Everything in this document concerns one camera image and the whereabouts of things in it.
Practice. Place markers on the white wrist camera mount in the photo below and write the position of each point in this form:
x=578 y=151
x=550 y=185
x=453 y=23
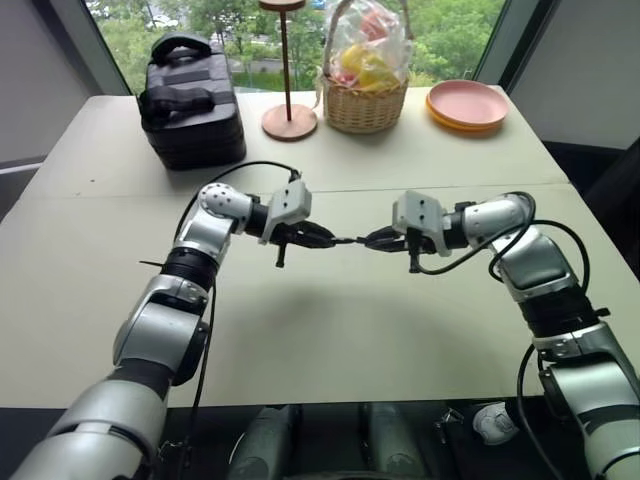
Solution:
x=292 y=202
x=417 y=210

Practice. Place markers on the black zip tie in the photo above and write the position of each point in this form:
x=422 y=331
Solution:
x=150 y=263

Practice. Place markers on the white crumpled object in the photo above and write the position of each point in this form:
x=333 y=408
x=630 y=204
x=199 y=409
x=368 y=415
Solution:
x=494 y=424

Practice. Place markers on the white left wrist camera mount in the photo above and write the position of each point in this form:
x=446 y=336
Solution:
x=292 y=202

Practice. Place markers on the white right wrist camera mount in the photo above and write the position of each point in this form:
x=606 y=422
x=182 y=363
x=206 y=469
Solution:
x=417 y=210

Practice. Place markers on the plastic wrapped toy fruit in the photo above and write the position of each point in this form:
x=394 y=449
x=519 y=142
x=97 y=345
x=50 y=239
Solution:
x=367 y=55

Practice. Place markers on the black padded carry case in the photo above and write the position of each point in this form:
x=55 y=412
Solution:
x=192 y=110

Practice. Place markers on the woven wicker basket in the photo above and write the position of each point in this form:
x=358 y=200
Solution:
x=362 y=107

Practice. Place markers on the wooden stand with round base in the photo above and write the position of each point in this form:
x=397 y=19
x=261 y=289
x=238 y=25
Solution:
x=289 y=120

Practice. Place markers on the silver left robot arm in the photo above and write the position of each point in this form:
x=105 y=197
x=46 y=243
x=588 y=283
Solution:
x=150 y=325

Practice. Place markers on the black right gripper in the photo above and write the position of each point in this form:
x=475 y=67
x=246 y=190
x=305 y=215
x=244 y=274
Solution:
x=422 y=242

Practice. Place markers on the black marker pen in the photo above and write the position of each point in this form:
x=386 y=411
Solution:
x=345 y=241

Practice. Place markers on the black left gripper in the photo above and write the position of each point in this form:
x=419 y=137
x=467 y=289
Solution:
x=290 y=235

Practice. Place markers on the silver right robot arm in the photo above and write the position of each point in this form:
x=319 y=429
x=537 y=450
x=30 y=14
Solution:
x=540 y=260

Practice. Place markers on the pink plate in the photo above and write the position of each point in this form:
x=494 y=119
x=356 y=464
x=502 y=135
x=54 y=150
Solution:
x=467 y=102

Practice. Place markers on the orange plate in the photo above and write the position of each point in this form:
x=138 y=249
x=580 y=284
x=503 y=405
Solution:
x=465 y=127

